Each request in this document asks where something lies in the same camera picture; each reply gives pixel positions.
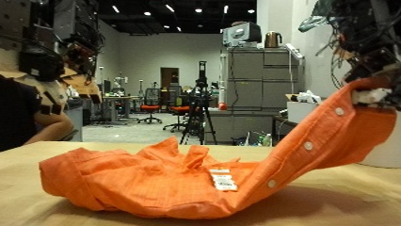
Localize orange button-up shirt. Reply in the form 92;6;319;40
38;76;399;219

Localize green potted plant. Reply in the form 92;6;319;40
299;0;336;33

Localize person in dark shirt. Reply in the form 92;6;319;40
0;76;43;152

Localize white power strip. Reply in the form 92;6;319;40
286;42;306;60

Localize grey counter with black top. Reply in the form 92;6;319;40
62;98;84;142

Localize crumpled white paper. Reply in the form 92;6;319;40
296;89;324;105

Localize long wooden work desk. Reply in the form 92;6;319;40
102;95;142;123

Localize copper electric kettle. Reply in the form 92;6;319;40
264;31;286;49

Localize white storage box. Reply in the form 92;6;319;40
286;101;322;124

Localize tall grey drawer cabinet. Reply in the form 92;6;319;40
220;46;307;112

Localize orange office chair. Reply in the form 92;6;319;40
162;93;192;133
138;88;163;125

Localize brown door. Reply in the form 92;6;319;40
159;67;180;90

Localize grey box monitor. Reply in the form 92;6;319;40
222;22;264;48

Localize black side table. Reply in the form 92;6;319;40
272;115;300;147

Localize large white plant pot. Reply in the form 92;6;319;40
359;119;401;169

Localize green plastic bottles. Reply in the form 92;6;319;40
255;133;274;147

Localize low grey cabinet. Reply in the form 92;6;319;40
206;109;280;146

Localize white barcode price tag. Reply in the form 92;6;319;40
208;168;240;192

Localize black camera tripod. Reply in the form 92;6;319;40
180;60;219;146

